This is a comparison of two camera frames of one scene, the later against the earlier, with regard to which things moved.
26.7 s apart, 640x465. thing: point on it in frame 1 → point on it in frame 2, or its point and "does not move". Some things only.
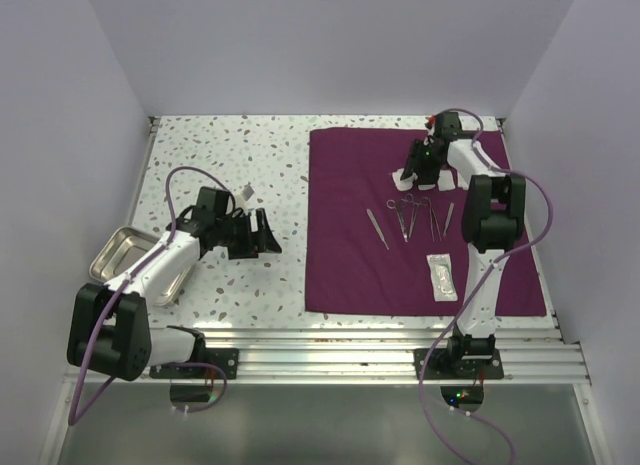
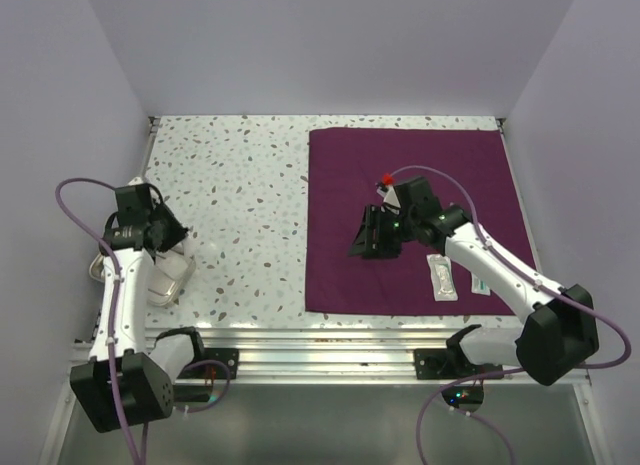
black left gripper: [253, 242] → [177, 231]
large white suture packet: [442, 276] does not move
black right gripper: [415, 165] → [366, 245]
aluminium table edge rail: [374, 355] does not move
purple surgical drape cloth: [367, 244] does not move
